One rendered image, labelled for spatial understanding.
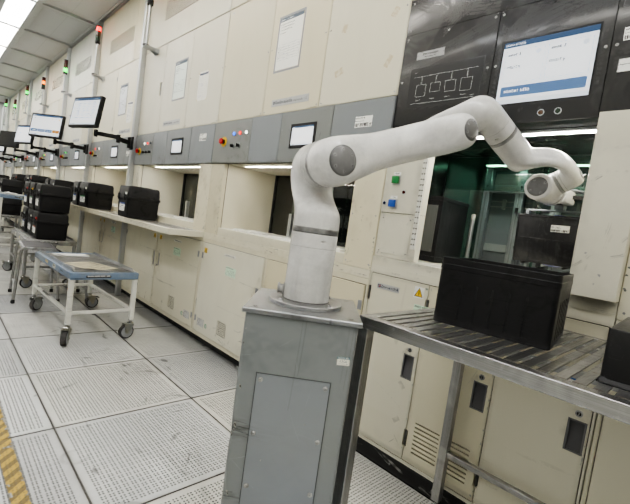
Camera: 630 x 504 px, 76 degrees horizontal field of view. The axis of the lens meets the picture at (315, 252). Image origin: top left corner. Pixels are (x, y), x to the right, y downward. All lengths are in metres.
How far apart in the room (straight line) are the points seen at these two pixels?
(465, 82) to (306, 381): 1.24
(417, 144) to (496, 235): 1.43
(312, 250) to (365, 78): 1.20
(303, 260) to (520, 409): 0.91
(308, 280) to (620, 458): 1.01
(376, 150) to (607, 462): 1.09
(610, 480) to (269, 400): 1.00
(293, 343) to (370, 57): 1.46
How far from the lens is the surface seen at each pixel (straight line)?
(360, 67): 2.07
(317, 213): 0.98
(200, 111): 3.25
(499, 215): 2.50
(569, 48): 1.62
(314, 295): 1.00
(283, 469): 1.08
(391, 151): 1.09
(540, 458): 1.58
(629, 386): 0.91
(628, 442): 1.49
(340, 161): 0.95
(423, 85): 1.81
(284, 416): 1.01
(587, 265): 1.39
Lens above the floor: 0.97
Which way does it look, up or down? 4 degrees down
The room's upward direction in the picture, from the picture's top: 8 degrees clockwise
